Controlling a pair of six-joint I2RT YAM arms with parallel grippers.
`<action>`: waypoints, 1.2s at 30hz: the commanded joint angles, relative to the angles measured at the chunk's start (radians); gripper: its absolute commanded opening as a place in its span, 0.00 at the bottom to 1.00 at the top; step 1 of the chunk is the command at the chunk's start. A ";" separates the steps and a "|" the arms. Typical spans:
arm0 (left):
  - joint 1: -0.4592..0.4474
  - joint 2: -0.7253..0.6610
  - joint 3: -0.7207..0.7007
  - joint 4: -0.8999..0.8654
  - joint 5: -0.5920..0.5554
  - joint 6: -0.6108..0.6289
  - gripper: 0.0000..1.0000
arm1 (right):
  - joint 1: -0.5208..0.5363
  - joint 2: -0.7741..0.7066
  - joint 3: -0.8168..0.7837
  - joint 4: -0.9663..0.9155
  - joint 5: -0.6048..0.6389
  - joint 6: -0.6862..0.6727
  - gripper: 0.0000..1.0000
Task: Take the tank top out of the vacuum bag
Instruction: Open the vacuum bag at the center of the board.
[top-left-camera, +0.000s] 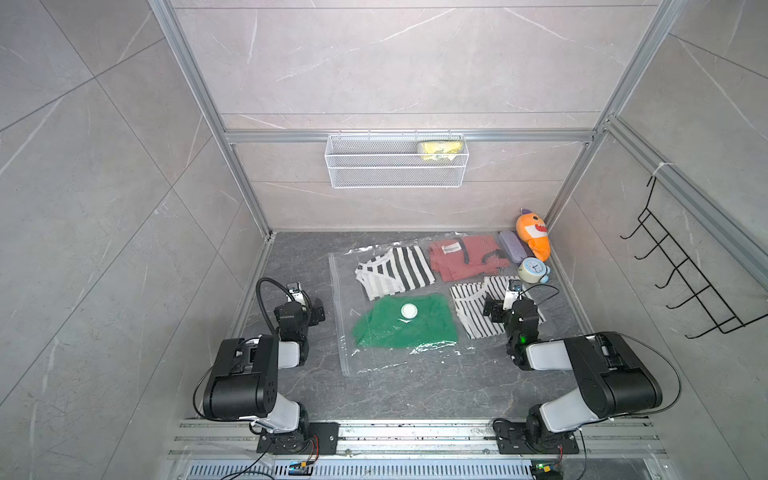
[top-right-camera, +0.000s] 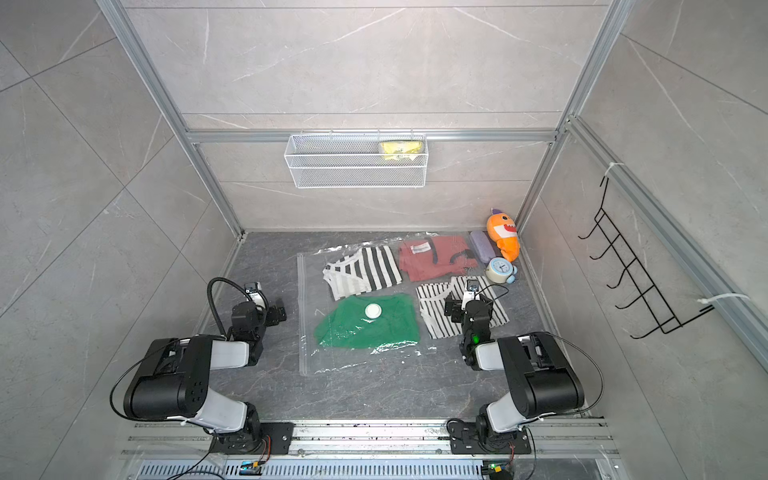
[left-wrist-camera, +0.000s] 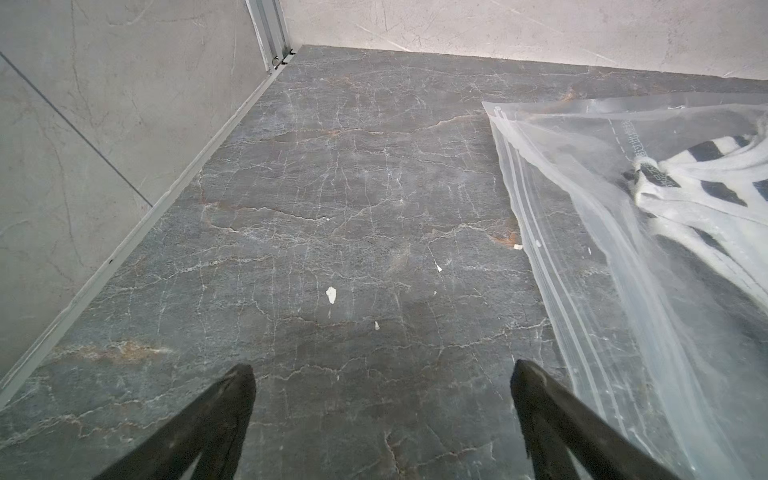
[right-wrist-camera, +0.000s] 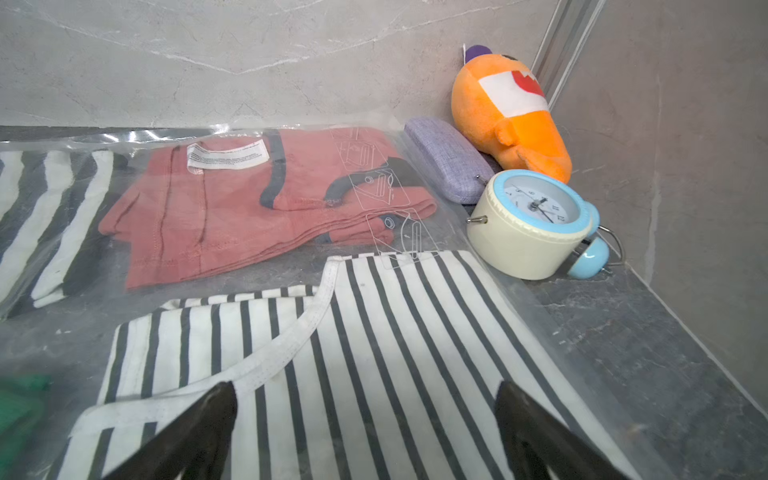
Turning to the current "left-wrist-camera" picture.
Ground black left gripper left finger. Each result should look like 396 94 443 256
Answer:
97 364 256 479

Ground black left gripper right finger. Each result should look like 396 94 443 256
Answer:
510 359 677 479

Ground clear plastic vacuum bag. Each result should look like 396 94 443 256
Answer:
484 92 767 479

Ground black white striped tank top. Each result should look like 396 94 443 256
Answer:
623 116 767 309

